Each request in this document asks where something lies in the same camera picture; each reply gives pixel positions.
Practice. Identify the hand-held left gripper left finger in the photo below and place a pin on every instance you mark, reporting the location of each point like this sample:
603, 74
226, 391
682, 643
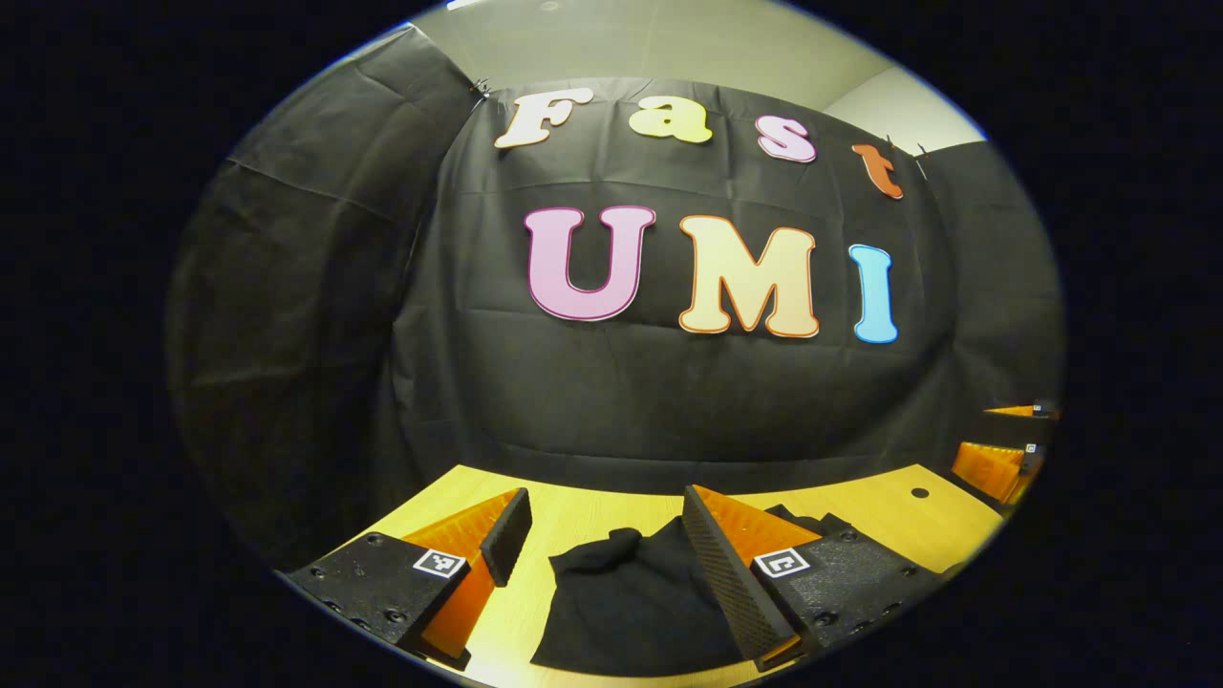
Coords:
506, 540

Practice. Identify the black button shirt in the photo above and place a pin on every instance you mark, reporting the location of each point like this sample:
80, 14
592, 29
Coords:
631, 602

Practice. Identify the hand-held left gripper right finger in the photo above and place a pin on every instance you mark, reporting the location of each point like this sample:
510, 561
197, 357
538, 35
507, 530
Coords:
726, 583

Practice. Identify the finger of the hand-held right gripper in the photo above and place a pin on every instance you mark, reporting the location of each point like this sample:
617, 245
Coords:
1037, 412
989, 468

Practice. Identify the black backdrop cloth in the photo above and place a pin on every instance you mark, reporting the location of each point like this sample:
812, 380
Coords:
621, 401

